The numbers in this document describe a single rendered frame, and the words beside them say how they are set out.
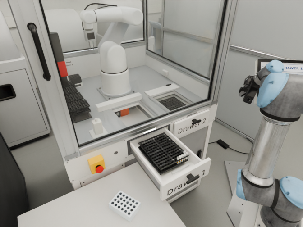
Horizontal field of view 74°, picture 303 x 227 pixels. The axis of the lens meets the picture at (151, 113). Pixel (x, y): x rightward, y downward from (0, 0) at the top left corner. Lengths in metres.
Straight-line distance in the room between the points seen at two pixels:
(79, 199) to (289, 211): 0.90
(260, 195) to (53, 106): 0.87
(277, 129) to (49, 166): 2.16
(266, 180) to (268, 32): 1.70
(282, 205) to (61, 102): 0.93
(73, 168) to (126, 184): 0.28
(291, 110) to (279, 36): 1.63
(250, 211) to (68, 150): 0.88
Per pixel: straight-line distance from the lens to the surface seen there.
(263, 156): 0.83
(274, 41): 2.34
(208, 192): 2.09
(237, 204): 1.14
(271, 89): 0.70
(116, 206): 1.02
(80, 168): 1.11
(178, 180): 0.96
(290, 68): 1.68
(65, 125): 0.93
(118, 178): 1.16
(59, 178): 2.31
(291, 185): 0.96
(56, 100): 0.87
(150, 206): 1.05
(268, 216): 1.07
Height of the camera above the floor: 1.66
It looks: 34 degrees down
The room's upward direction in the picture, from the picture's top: straight up
